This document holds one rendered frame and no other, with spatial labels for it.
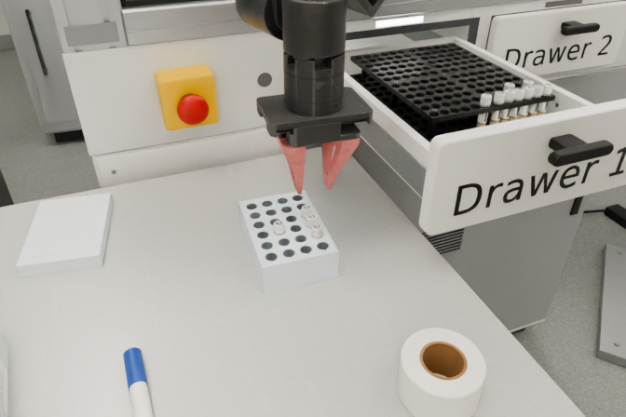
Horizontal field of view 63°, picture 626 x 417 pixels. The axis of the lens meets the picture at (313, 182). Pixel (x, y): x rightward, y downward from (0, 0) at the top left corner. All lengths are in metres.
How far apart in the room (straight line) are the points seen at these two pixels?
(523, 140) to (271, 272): 0.29
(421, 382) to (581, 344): 1.25
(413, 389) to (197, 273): 0.27
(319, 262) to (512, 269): 0.84
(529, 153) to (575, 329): 1.18
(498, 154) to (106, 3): 0.49
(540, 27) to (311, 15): 0.59
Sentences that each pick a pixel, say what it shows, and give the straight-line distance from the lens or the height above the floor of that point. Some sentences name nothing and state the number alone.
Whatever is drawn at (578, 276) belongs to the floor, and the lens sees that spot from 1.89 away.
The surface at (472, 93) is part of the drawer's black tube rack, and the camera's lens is 0.68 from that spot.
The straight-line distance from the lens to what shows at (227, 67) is 0.74.
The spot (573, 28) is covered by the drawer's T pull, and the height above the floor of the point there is 0.91.
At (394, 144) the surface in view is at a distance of 0.60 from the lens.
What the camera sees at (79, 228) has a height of 0.78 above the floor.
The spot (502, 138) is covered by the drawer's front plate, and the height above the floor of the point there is 0.92.
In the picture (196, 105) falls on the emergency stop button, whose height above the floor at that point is 0.88.
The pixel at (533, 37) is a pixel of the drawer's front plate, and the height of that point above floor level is 0.89.
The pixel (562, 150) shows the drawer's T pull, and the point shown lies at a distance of 0.55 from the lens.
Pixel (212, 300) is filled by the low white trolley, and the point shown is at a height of 0.76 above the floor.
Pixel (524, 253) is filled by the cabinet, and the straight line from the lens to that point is 1.32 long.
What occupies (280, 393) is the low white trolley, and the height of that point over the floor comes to 0.76.
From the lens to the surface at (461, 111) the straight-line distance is 0.63.
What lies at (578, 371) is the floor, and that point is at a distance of 1.60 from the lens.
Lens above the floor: 1.16
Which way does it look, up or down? 33 degrees down
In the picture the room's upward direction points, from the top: straight up
